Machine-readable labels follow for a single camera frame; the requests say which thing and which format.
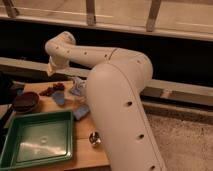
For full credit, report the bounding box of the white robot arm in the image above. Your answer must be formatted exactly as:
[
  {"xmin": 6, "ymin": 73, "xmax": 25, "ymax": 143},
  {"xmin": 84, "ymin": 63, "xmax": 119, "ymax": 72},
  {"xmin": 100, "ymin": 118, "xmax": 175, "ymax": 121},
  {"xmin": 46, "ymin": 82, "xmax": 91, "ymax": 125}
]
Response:
[{"xmin": 45, "ymin": 32, "xmax": 167, "ymax": 171}]

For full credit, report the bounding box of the small metal cup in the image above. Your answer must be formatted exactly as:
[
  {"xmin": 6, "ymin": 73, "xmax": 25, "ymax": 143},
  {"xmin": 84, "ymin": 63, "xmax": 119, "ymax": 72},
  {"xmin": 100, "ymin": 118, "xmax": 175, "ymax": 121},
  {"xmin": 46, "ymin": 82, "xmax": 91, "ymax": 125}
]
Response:
[{"xmin": 89, "ymin": 132, "xmax": 101, "ymax": 147}]

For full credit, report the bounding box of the crumpled light blue cloth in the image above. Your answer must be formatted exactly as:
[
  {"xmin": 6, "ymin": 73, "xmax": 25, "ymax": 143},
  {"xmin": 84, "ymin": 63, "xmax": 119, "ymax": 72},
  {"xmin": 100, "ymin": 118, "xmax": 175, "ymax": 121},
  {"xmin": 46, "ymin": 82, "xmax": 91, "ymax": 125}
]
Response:
[{"xmin": 69, "ymin": 77, "xmax": 86, "ymax": 97}]

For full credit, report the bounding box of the dark brown bowl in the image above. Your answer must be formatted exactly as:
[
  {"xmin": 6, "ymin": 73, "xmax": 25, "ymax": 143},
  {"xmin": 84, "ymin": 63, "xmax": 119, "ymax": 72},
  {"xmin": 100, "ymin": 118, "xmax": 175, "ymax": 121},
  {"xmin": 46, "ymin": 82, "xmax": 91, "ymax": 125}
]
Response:
[{"xmin": 12, "ymin": 92, "xmax": 39, "ymax": 113}]

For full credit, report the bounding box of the blue sponge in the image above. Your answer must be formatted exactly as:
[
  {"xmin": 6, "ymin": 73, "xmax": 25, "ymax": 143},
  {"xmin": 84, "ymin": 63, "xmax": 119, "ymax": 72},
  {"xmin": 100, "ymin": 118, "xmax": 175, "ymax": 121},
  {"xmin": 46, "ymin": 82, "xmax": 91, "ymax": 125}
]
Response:
[{"xmin": 73, "ymin": 105, "xmax": 90, "ymax": 120}]

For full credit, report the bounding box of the green plastic tray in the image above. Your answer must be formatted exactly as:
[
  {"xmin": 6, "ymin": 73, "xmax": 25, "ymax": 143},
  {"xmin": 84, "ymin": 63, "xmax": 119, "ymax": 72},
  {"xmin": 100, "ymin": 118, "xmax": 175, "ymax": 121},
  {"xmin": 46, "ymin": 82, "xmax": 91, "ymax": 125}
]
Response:
[{"xmin": 0, "ymin": 111, "xmax": 74, "ymax": 171}]

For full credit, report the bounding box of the wooden table board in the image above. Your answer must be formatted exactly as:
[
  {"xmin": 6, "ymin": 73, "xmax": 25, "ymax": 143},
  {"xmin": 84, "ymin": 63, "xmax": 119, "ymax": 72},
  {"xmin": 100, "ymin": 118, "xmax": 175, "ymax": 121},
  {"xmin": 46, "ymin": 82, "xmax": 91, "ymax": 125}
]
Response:
[{"xmin": 6, "ymin": 79, "xmax": 111, "ymax": 171}]

